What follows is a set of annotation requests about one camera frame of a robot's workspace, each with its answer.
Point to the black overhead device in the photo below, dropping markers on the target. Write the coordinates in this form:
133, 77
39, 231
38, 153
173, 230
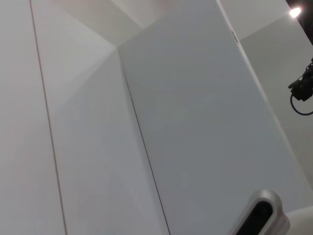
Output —
304, 90

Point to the bright ceiling lamp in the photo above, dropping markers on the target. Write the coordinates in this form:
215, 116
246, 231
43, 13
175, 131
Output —
294, 12

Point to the white robot head shell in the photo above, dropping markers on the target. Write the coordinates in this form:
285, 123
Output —
303, 222

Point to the silver depth camera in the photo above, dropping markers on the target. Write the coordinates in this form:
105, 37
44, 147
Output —
276, 203

